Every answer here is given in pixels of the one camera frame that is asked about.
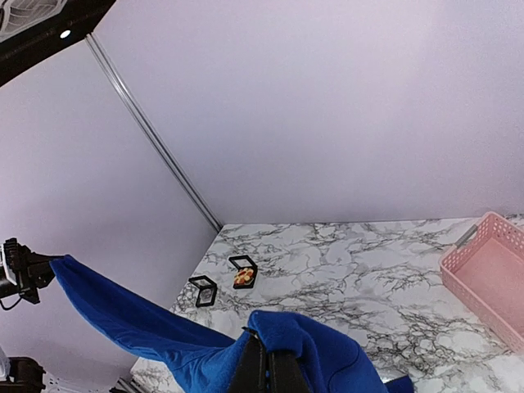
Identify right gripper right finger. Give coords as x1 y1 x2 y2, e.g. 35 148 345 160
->
268 351 309 393

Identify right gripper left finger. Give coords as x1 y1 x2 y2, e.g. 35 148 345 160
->
228 327 269 393

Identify blue printed t-shirt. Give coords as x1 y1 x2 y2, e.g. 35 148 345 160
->
50 255 414 392

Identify orange yellow flower brooch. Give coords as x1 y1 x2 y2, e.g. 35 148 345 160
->
233 268 255 287

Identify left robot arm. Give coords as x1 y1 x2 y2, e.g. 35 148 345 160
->
1 237 63 311

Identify black brooch display box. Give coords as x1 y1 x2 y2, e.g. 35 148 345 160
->
228 255 258 290

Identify pink plastic basket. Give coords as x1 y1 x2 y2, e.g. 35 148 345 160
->
439 212 523 353

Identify right aluminium frame post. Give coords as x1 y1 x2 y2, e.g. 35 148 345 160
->
454 224 478 248

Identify aluminium frame post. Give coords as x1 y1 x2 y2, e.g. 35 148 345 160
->
84 33 224 233
454 224 478 248

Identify left aluminium frame post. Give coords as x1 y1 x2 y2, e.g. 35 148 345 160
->
84 33 224 233

